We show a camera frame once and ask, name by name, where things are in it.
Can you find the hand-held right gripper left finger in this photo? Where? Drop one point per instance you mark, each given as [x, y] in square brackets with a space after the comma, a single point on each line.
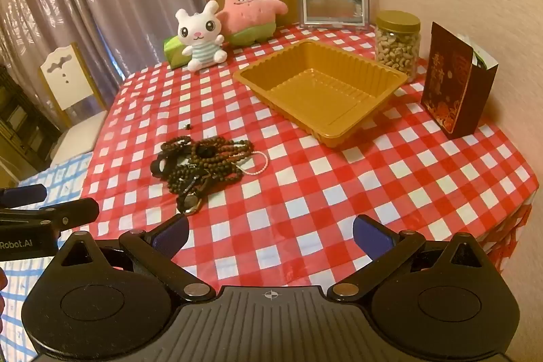
[176, 234]

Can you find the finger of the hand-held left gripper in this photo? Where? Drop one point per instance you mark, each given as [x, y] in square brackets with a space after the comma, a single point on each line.
[72, 211]
[25, 194]

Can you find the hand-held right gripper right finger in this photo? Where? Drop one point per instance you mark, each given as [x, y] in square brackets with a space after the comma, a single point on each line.
[367, 237]

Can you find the metal wristwatch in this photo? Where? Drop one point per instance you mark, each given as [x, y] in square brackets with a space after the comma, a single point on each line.
[191, 203]

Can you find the black bangle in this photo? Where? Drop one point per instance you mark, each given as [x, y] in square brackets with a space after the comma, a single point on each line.
[154, 167]

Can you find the golden plastic tray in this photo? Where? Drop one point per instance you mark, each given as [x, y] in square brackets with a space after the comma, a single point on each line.
[322, 90]

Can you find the blue checkered cloth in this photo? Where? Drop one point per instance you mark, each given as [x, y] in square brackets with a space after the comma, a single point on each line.
[17, 294]

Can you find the dark wooden cabinet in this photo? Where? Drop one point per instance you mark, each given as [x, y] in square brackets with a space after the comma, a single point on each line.
[21, 124]

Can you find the white wooden chair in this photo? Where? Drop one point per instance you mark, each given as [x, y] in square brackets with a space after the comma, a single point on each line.
[68, 78]

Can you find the dark red gift box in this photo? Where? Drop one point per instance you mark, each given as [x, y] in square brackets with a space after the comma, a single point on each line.
[445, 82]

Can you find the green tissue pack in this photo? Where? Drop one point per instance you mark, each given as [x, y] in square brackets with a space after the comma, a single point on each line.
[172, 50]

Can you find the nut jar with gold lid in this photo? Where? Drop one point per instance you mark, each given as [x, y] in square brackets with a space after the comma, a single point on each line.
[396, 48]

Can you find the white rabbit plush toy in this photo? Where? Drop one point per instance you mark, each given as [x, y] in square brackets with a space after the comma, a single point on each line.
[199, 35]

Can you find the pink starfish plush toy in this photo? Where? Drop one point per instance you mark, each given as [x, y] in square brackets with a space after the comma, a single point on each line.
[246, 10]

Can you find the clear photo frame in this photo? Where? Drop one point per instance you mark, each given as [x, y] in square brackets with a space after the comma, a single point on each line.
[333, 1]

